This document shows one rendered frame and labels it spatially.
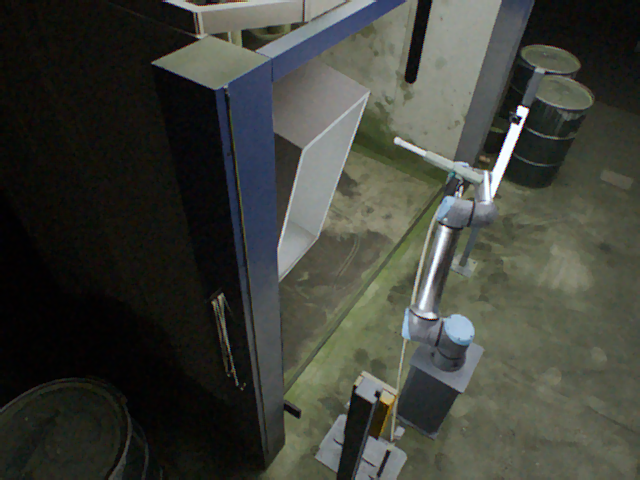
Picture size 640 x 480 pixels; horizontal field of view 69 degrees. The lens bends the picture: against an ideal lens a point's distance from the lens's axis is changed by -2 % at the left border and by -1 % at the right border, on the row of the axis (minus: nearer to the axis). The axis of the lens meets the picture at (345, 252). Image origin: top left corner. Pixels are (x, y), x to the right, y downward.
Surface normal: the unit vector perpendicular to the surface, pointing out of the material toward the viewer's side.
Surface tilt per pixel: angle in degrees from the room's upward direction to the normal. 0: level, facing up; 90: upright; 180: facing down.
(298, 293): 0
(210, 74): 0
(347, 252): 0
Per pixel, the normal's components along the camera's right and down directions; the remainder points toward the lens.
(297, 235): 0.25, -0.57
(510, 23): -0.53, 0.60
